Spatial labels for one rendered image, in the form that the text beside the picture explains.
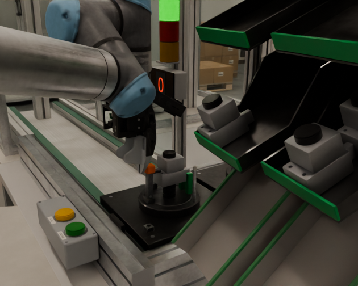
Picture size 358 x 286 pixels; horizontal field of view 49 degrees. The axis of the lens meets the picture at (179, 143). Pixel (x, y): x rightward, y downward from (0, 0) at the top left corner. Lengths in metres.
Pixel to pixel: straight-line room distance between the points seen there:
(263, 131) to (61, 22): 0.35
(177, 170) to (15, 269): 0.41
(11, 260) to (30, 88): 0.57
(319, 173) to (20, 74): 0.34
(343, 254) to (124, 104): 0.36
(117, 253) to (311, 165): 0.44
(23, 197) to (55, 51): 0.81
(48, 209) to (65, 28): 0.45
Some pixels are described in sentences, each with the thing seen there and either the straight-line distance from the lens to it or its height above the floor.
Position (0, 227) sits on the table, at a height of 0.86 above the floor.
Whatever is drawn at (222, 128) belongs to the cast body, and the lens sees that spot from 0.59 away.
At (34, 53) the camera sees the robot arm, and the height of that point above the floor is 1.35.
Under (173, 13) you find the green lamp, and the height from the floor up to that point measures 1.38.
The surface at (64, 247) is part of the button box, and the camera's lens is 0.82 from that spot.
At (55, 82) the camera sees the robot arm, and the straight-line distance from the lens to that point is 0.50.
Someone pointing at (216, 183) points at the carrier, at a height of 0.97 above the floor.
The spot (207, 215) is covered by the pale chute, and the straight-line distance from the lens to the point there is 0.70.
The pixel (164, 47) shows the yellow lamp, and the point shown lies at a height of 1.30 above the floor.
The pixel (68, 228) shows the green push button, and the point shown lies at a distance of 0.85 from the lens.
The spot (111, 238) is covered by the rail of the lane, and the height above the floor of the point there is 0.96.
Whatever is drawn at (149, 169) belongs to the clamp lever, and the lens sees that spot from 0.84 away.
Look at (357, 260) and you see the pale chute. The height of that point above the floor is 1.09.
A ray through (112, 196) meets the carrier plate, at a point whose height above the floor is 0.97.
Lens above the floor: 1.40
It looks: 19 degrees down
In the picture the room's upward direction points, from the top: straight up
